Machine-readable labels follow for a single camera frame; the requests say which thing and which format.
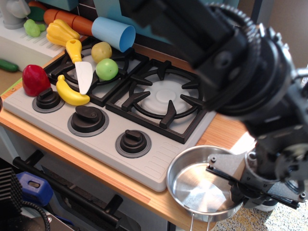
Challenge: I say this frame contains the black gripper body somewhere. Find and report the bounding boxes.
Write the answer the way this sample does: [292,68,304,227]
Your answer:
[207,150,307,209]

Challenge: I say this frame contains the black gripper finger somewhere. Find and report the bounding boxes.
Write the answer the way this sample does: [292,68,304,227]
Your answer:
[243,195,271,208]
[230,182,245,202]

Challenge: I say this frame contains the stainless steel pan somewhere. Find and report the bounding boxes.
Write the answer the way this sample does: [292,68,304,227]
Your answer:
[166,145,244,227]

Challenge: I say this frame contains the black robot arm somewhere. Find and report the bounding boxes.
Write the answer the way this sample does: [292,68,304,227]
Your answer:
[120,0,308,208]

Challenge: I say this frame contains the right black stove knob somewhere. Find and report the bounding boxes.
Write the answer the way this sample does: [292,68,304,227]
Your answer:
[115,129,152,158]

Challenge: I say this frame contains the black stove knob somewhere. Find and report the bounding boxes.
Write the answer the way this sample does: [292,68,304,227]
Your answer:
[67,105,109,137]
[32,88,64,114]
[115,129,152,158]

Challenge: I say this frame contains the grey toy stove top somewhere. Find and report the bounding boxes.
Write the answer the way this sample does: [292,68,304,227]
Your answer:
[2,36,217,193]

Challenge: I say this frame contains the middle black stove knob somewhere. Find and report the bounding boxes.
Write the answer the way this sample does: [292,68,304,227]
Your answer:
[67,105,109,137]

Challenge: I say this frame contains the left black stove knob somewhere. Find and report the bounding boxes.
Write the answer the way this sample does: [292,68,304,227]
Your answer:
[32,88,64,114]

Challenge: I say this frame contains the dark blue sneaker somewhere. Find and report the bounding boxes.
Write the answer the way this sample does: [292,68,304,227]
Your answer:
[255,199,278,212]

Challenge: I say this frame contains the right black burner grate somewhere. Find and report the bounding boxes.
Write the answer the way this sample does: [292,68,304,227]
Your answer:
[106,59,215,144]

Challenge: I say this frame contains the black burner grate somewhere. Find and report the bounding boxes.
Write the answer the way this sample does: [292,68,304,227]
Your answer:
[45,38,149,107]
[106,59,215,144]

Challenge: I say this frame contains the left black burner grate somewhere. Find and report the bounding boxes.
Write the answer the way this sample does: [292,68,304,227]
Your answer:
[45,38,149,107]

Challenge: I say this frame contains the green toy apple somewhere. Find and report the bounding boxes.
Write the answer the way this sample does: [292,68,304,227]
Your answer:
[96,58,118,81]

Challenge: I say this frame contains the light blue plastic cup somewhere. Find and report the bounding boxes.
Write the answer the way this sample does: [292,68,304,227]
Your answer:
[91,17,136,52]

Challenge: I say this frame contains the yellow toy potato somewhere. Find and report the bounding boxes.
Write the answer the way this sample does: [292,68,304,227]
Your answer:
[91,42,112,63]

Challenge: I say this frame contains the yellow toy banana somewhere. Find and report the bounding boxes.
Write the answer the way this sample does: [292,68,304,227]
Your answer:
[56,75,90,106]

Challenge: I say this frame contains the blue plastic clamp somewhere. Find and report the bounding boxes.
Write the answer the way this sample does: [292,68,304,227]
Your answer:
[16,172,53,206]

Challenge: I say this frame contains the orange toy carrot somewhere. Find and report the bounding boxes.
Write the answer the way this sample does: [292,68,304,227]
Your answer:
[43,9,93,36]

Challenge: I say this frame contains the red toy pepper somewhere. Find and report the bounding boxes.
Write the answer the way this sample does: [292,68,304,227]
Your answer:
[22,64,51,97]

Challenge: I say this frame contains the yellow toy bell pepper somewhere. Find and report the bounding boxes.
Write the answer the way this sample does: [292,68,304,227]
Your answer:
[46,19,80,47]

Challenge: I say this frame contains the green toy broccoli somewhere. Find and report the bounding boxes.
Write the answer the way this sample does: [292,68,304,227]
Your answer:
[24,19,46,38]

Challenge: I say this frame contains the white toy sink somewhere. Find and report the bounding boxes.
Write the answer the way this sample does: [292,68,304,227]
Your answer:
[0,20,64,71]

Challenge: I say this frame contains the dark green toy vegetable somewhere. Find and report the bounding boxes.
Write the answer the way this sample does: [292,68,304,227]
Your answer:
[27,6,45,21]

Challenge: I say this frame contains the green toy cucumber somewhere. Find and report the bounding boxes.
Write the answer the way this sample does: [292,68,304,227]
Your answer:
[0,59,19,72]

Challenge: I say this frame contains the grey toy faucet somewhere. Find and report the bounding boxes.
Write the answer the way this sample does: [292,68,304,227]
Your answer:
[0,0,31,29]

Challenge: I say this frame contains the black oven door handle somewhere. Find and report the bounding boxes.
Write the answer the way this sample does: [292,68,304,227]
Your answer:
[13,150,123,229]

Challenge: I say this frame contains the yellow handled toy knife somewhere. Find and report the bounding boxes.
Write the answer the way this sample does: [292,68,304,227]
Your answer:
[65,39,93,95]

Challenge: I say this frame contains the black braided cable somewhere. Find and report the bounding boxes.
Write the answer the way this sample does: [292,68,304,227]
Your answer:
[21,202,51,231]

